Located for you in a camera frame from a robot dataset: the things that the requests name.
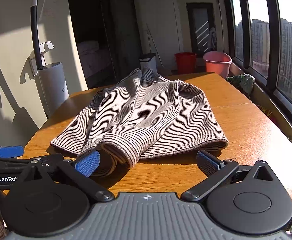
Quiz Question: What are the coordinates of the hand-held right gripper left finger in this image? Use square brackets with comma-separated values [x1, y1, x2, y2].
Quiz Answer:
[21, 150, 114, 203]

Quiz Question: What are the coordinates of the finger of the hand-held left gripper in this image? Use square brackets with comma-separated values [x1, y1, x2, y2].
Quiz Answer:
[0, 145, 24, 159]
[0, 153, 64, 168]

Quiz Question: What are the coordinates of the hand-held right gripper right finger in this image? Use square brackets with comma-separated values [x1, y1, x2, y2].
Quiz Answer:
[181, 150, 274, 202]

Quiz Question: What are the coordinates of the striped knit garment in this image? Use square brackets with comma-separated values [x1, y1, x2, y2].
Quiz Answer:
[50, 67, 230, 178]

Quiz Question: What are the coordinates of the green potted plant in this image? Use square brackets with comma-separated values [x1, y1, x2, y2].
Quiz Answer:
[227, 74, 256, 97]

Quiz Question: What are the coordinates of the pink plastic basin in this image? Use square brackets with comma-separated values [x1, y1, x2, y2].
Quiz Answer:
[203, 51, 233, 78]

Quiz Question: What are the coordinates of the red bucket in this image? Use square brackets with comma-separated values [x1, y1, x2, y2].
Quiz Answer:
[174, 52, 197, 75]

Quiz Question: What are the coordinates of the bed with pale bedding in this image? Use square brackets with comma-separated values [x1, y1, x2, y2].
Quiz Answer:
[76, 40, 114, 78]

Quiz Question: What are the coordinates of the white trash bin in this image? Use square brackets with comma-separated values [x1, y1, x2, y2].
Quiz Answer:
[139, 53, 158, 74]

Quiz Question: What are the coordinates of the pale hanging cloth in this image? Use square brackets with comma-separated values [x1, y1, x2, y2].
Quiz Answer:
[209, 27, 218, 52]

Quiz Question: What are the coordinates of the thin dark long pole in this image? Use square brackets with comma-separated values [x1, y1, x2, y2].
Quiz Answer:
[216, 0, 225, 53]

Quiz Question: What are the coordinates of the white closet door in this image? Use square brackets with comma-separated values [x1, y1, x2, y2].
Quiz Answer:
[132, 0, 184, 55]

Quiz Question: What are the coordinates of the white wall hook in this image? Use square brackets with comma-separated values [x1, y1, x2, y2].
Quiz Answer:
[29, 41, 55, 68]

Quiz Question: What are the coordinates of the black window frame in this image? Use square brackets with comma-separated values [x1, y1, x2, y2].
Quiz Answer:
[221, 0, 292, 122]

